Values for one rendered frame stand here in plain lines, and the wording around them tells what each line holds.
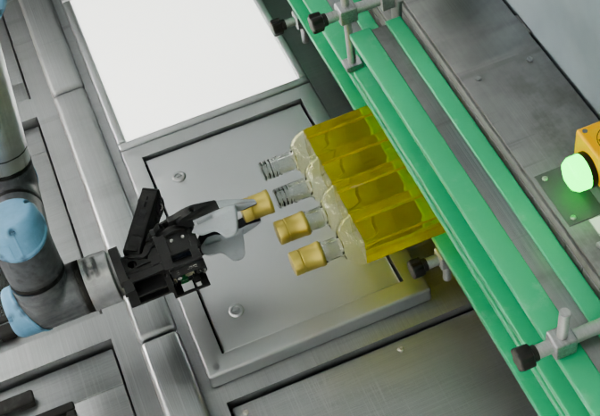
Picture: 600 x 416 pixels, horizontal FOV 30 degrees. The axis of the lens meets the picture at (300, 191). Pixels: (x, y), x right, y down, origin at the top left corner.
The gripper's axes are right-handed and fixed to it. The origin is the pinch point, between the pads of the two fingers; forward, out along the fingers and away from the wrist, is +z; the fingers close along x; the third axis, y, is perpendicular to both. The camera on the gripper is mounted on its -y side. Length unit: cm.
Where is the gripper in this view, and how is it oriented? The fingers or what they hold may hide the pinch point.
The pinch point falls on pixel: (247, 210)
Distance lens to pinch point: 157.6
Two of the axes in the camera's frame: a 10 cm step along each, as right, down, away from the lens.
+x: -1.2, -6.1, -7.8
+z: 9.2, -3.6, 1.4
